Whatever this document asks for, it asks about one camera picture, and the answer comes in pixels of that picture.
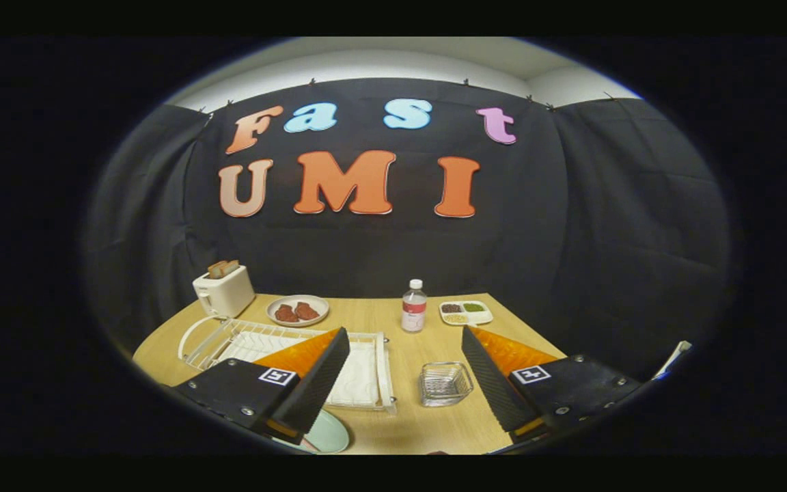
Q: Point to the green beans portion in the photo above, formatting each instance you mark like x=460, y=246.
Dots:
x=474, y=307

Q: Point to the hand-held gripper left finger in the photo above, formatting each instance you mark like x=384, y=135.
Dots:
x=318, y=389

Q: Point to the brown beans portion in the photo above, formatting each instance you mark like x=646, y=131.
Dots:
x=451, y=308

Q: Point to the clear plastic water bottle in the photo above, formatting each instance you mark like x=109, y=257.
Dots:
x=413, y=311

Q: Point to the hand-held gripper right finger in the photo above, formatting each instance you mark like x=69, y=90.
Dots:
x=492, y=386

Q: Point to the light green plate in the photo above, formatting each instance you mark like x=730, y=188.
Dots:
x=330, y=434

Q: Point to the cream plate with meat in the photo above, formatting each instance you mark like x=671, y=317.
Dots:
x=318, y=301

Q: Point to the black backdrop cloth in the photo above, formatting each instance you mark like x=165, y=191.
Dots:
x=537, y=239

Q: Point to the red meat piece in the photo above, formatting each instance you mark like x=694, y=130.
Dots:
x=286, y=314
x=307, y=311

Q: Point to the white divided snack tray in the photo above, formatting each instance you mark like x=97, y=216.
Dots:
x=482, y=318

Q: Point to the brown toast slice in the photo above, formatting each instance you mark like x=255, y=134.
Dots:
x=231, y=267
x=216, y=270

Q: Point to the white toaster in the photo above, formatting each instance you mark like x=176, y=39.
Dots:
x=226, y=295

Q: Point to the white and blue device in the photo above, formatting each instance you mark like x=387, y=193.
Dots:
x=673, y=359

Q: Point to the yellow beans portion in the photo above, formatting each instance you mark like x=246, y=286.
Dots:
x=456, y=318

